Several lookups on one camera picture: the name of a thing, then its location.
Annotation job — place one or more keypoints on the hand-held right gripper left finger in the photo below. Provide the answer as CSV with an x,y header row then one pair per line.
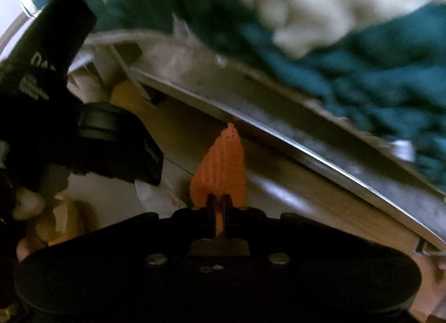
x,y
210,211

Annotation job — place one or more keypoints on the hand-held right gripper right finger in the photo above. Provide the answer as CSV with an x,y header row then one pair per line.
x,y
227,211

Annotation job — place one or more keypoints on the orange foam fruit net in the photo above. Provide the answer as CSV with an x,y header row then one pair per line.
x,y
223,163

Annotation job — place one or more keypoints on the person's left hand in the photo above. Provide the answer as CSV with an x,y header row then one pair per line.
x,y
31,204

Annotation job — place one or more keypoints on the teal cream zigzag quilt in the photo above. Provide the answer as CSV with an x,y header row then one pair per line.
x,y
313,48

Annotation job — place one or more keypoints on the metal frame low table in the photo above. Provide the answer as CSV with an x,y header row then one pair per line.
x,y
278,124

